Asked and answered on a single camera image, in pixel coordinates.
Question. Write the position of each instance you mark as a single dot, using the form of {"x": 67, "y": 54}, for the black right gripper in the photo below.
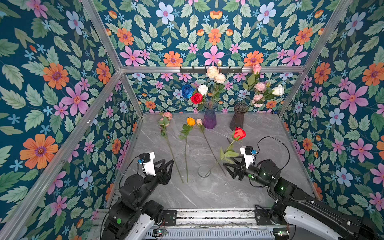
{"x": 242, "y": 170}

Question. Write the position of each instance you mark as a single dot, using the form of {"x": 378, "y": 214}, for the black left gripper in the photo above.
{"x": 165, "y": 176}

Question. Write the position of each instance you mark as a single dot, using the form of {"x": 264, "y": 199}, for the clear glass vase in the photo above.
{"x": 204, "y": 178}

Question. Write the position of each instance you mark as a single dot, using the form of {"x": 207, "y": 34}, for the orange artificial flower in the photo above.
{"x": 184, "y": 133}

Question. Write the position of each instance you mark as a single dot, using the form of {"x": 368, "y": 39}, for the dark smoky glass vase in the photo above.
{"x": 239, "y": 115}

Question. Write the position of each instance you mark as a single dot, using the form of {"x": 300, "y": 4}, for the pink carnation top flower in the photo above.
{"x": 164, "y": 122}

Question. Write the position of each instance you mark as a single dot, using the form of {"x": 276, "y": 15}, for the purple blue glass vase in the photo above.
{"x": 210, "y": 120}

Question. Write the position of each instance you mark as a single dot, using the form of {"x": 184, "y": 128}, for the cream peach rose bud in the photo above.
{"x": 199, "y": 121}

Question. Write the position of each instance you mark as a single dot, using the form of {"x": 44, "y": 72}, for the light pink peony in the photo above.
{"x": 261, "y": 90}

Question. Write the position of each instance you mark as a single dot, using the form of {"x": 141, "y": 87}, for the red artificial rose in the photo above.
{"x": 197, "y": 98}

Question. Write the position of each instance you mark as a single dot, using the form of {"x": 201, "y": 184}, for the blue artificial rose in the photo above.
{"x": 187, "y": 91}

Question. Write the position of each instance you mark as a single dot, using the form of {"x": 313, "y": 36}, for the cream pink peony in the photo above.
{"x": 219, "y": 84}

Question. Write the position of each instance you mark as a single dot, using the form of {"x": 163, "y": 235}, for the small pink rose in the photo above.
{"x": 250, "y": 85}

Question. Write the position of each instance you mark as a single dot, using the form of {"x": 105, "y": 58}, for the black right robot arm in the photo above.
{"x": 296, "y": 207}

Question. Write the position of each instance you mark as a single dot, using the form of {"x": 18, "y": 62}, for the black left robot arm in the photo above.
{"x": 133, "y": 215}

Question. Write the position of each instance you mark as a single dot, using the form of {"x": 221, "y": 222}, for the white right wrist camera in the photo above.
{"x": 249, "y": 155}

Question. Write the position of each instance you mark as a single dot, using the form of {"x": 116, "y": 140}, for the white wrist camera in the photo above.
{"x": 147, "y": 162}
{"x": 249, "y": 155}

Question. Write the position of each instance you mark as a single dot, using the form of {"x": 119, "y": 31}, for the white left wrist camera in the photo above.
{"x": 147, "y": 162}

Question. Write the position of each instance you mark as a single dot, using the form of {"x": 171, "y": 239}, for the aluminium front rail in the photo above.
{"x": 246, "y": 217}

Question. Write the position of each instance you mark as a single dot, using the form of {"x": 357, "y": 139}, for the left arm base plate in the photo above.
{"x": 166, "y": 218}

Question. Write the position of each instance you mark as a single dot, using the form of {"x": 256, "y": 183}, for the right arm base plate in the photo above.
{"x": 267, "y": 217}

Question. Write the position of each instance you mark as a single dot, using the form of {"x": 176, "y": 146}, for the black wall hook rack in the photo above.
{"x": 205, "y": 69}

